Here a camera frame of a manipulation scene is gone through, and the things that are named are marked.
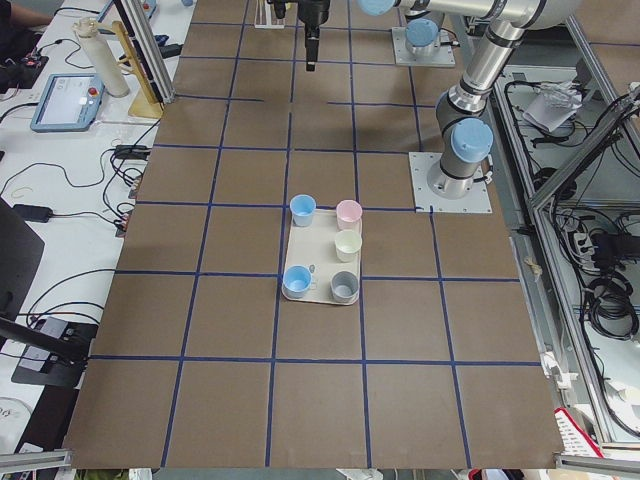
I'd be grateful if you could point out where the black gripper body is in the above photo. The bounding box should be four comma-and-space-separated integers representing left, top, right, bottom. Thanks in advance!
298, 0, 329, 25

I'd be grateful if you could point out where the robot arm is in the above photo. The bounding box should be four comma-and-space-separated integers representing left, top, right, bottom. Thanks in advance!
405, 18, 440, 57
358, 0, 580, 199

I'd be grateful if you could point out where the blue plastic cup near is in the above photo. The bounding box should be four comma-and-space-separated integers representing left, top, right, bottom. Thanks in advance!
289, 194, 316, 227

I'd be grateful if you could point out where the blue plastic cup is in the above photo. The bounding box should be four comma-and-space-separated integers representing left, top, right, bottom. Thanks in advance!
289, 194, 316, 227
282, 265, 312, 299

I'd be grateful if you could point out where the pink plastic cup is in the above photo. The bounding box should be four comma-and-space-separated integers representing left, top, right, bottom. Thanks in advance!
336, 199, 363, 231

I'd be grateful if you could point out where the pale green plastic cup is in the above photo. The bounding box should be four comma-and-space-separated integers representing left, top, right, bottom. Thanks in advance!
334, 229, 362, 263

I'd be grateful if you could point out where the blue plastic cup far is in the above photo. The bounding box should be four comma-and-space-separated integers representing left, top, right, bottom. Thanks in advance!
282, 265, 312, 299

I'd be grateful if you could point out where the grey plastic cup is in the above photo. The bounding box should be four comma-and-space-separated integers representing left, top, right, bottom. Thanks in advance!
330, 271, 359, 304

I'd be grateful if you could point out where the wooden mug tree stand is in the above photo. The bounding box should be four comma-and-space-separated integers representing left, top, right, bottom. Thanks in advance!
111, 21, 163, 119

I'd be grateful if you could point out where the cream serving tray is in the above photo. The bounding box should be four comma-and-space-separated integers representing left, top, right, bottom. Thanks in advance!
281, 209, 362, 305

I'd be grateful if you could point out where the white cardboard tube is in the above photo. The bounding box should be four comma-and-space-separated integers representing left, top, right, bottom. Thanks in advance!
72, 17, 130, 98

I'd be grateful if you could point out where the blue teach pendant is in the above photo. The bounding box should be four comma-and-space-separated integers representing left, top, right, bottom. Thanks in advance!
30, 74, 104, 133

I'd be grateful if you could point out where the black power adapter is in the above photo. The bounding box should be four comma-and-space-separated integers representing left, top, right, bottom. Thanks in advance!
12, 204, 54, 223

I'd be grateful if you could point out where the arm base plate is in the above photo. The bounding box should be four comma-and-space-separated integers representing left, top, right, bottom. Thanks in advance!
391, 27, 456, 68
408, 152, 492, 214

